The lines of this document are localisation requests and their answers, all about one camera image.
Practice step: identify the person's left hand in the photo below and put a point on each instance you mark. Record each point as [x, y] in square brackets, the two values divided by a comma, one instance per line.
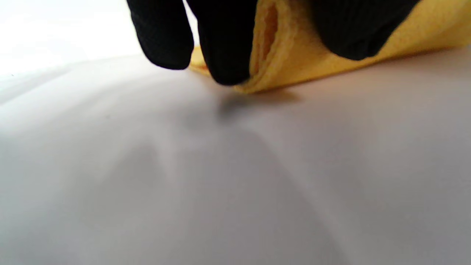
[224, 36]

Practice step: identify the yellow square towel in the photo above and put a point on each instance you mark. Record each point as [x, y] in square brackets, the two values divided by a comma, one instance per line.
[294, 55]

